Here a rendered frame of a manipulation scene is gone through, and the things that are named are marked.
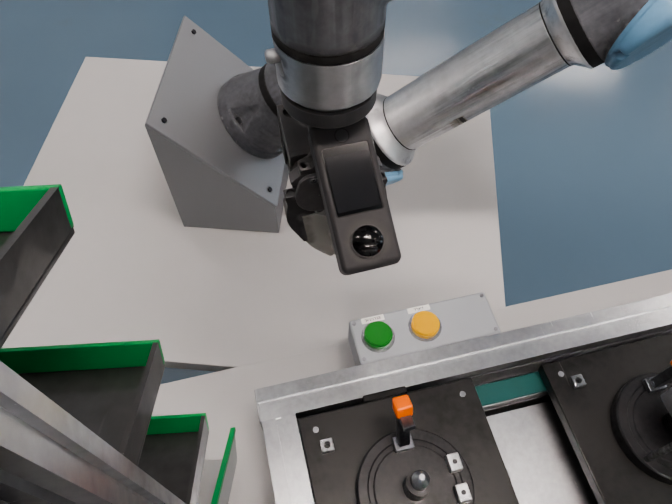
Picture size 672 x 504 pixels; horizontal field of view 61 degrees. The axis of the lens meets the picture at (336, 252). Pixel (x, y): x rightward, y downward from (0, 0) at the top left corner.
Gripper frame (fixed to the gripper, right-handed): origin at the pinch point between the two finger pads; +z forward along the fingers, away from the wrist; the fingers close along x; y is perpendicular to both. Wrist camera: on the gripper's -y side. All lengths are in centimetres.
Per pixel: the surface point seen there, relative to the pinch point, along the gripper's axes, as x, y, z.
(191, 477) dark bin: 16.1, -18.2, -0.5
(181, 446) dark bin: 17.5, -14.5, 3.4
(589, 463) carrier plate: -27.3, -21.5, 26.3
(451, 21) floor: -101, 190, 124
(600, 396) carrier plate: -32.7, -14.0, 26.3
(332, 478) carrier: 4.3, -15.8, 26.2
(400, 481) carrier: -3.5, -18.4, 24.2
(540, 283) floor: -83, 48, 124
